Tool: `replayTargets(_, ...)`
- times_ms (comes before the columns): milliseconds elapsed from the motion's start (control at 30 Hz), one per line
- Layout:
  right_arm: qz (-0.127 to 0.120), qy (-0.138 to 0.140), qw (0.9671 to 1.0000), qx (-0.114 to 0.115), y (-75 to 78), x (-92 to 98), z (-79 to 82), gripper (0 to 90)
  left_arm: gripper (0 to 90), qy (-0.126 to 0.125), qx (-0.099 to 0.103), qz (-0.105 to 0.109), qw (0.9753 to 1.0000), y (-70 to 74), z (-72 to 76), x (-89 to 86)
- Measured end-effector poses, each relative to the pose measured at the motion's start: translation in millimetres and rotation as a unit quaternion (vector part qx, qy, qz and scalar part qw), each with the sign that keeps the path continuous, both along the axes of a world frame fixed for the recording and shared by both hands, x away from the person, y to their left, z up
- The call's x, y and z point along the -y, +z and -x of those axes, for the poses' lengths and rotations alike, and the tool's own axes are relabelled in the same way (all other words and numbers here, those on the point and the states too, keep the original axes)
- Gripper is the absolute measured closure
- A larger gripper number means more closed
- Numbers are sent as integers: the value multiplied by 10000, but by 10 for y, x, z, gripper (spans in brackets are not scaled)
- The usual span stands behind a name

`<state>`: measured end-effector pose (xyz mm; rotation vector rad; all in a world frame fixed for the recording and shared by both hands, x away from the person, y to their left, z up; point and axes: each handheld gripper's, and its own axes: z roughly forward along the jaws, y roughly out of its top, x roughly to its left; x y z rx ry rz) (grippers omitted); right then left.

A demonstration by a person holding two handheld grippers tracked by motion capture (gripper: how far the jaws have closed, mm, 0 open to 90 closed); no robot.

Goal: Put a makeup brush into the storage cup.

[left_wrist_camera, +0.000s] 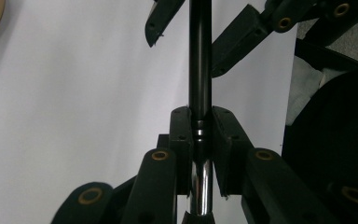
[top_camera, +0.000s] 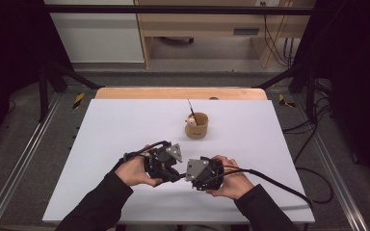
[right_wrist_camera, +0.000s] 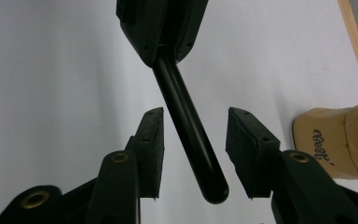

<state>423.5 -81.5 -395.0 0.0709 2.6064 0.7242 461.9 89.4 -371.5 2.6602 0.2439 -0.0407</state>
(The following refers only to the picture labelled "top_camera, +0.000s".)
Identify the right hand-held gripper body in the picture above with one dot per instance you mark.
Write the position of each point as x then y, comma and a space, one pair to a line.
202, 170

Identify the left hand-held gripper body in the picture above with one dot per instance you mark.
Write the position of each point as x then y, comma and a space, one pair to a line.
159, 160

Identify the tan bear pen holder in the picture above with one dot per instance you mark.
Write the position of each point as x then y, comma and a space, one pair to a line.
196, 130

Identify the thin black paintbrush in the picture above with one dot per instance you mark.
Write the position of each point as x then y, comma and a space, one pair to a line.
192, 110

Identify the person's left hand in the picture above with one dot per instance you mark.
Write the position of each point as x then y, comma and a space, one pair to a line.
133, 171

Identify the person's right hand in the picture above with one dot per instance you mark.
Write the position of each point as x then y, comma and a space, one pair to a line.
234, 184

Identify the white table sheet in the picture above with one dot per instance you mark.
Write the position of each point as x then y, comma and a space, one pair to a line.
109, 134

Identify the wooden table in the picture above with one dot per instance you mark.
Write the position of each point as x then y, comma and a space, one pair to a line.
160, 93

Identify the black metal stand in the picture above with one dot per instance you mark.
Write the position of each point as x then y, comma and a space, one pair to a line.
45, 89
310, 89

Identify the white cabinet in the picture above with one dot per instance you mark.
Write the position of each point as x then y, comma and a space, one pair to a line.
96, 38

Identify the light wooden desk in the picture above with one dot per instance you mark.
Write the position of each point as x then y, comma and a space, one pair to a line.
205, 22

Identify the black metal crossbar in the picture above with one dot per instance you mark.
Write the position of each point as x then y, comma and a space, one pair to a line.
173, 9

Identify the black curtain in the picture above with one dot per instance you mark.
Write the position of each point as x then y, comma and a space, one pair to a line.
350, 80
9, 64

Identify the aluminium floor rail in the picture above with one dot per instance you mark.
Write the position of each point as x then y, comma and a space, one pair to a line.
22, 157
337, 179

